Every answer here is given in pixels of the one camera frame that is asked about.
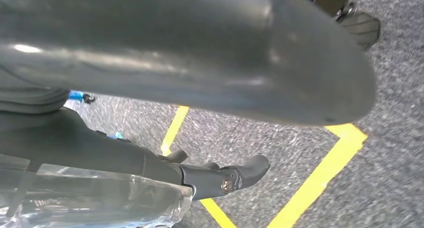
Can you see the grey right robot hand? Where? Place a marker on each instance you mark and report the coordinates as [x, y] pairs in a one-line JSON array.
[[198, 54]]

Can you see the blue metal shelf rack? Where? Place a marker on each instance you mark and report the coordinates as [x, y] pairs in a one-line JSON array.
[[75, 95]]

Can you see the yellow floor tape square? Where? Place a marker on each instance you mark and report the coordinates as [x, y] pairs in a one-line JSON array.
[[344, 143]]

